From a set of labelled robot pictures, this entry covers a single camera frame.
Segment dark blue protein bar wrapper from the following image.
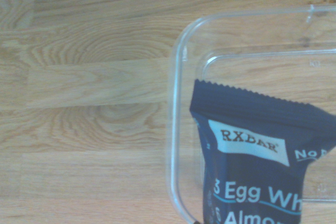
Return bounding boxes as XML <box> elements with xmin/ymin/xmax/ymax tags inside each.
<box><xmin>189</xmin><ymin>79</ymin><xmax>336</xmax><ymax>224</ymax></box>

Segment clear plastic container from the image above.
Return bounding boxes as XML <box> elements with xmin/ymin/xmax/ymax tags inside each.
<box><xmin>165</xmin><ymin>4</ymin><xmax>336</xmax><ymax>224</ymax></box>

